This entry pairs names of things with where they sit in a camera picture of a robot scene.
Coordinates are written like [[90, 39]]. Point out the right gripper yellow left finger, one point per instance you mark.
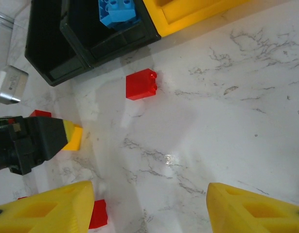
[[42, 213]]

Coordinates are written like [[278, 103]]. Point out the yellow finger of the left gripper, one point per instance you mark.
[[69, 132]]

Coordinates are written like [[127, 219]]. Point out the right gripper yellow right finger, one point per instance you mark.
[[256, 213]]

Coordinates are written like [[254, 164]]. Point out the yellow square lego brick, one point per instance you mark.
[[75, 143]]

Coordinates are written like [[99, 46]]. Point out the red long lego brick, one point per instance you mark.
[[41, 113], [99, 213]]

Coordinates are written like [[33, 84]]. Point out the red square lego brick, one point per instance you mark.
[[139, 85], [22, 198]]

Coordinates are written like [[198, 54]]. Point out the blue long lego brick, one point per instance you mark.
[[104, 18]]

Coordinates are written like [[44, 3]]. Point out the black container with red legos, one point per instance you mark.
[[42, 36]]

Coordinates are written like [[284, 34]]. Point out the black container with blue legos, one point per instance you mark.
[[91, 24]]

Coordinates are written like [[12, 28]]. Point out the blue square lego brick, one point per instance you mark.
[[122, 13]]

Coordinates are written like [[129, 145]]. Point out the yellow plastic container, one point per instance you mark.
[[161, 21]]

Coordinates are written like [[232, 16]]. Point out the grey metal camera mount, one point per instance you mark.
[[13, 85]]

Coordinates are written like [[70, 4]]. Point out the aluminium frame side rail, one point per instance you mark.
[[1, 18]]

